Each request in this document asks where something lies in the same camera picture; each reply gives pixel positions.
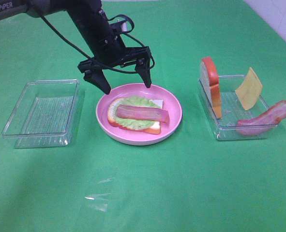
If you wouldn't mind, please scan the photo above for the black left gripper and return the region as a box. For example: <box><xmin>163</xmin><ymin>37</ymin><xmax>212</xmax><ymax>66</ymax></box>
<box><xmin>67</xmin><ymin>7</ymin><xmax>151</xmax><ymax>94</ymax></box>

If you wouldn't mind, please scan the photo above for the red bacon strip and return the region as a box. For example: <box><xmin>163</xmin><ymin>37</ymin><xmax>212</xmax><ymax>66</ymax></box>
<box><xmin>116</xmin><ymin>104</ymin><xmax>169</xmax><ymax>123</ymax></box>

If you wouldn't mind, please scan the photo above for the green lettuce leaf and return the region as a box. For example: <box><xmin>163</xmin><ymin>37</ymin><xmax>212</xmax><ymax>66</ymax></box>
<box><xmin>107</xmin><ymin>95</ymin><xmax>164</xmax><ymax>134</ymax></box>

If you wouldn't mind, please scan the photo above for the toast bread slice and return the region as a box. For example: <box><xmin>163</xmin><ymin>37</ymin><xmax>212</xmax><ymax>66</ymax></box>
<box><xmin>107</xmin><ymin>96</ymin><xmax>169</xmax><ymax>134</ymax></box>
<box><xmin>200</xmin><ymin>57</ymin><xmax>222</xmax><ymax>119</ymax></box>

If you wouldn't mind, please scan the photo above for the pink curved bacon slice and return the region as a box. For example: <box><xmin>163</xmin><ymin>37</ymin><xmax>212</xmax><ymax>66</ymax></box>
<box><xmin>236</xmin><ymin>100</ymin><xmax>286</xmax><ymax>136</ymax></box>

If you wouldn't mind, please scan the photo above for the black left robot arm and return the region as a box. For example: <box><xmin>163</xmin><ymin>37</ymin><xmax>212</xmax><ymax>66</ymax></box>
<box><xmin>0</xmin><ymin>0</ymin><xmax>155</xmax><ymax>94</ymax></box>

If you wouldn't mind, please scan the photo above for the pink round plate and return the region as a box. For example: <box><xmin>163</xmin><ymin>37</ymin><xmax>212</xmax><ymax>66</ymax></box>
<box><xmin>96</xmin><ymin>83</ymin><xmax>182</xmax><ymax>145</ymax></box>

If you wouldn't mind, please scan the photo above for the clear left plastic tray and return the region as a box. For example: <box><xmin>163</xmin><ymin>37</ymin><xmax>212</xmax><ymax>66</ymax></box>
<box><xmin>1</xmin><ymin>79</ymin><xmax>79</xmax><ymax>149</ymax></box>

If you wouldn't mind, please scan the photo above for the clear plastic tray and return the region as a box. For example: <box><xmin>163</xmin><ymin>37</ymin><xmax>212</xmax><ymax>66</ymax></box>
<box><xmin>1</xmin><ymin>79</ymin><xmax>79</xmax><ymax>149</ymax></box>
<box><xmin>198</xmin><ymin>74</ymin><xmax>279</xmax><ymax>141</ymax></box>

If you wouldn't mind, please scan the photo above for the clear right plastic tray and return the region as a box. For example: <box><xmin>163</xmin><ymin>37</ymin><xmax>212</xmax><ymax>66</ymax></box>
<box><xmin>198</xmin><ymin>74</ymin><xmax>279</xmax><ymax>141</ymax></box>

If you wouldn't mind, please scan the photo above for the clear tape patch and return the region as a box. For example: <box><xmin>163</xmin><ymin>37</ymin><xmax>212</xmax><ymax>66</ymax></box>
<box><xmin>84</xmin><ymin>166</ymin><xmax>118</xmax><ymax>213</ymax></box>

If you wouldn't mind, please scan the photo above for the yellow cheese slice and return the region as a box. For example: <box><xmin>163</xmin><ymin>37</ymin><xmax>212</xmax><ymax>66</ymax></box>
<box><xmin>235</xmin><ymin>67</ymin><xmax>263</xmax><ymax>111</ymax></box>

